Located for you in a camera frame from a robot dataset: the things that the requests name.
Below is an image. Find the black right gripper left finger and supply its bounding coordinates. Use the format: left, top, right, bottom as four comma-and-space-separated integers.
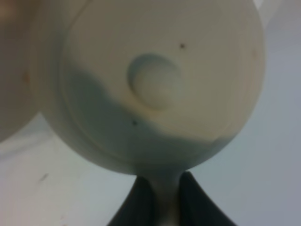
108, 177, 158, 226

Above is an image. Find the beige ceramic teapot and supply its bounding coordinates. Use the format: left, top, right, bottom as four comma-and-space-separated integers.
31, 0, 265, 226

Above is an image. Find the beige middle teacup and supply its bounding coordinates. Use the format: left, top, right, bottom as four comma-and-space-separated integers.
0, 0, 40, 142

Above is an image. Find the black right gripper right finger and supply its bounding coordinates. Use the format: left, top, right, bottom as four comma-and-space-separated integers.
173, 171, 235, 226

